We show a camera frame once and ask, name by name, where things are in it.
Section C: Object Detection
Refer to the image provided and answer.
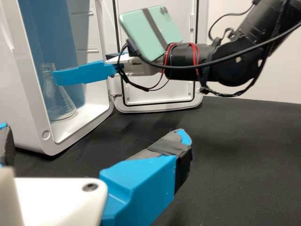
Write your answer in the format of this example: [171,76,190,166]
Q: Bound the clear flask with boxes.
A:
[39,63,78,122]

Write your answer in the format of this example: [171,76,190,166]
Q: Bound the incubator door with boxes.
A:
[108,0,209,114]

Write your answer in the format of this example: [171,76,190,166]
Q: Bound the right wrist camera phone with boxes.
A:
[119,4,184,62]

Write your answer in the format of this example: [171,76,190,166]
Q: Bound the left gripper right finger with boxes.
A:
[99,128,194,226]

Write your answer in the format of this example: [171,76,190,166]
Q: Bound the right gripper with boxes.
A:
[52,55,166,87]

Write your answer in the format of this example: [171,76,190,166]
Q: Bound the white incubator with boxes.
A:
[0,0,114,157]

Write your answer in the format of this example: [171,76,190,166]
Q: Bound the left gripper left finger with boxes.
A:
[0,121,16,169]

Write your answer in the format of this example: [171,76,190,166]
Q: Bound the black cable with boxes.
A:
[126,23,301,70]

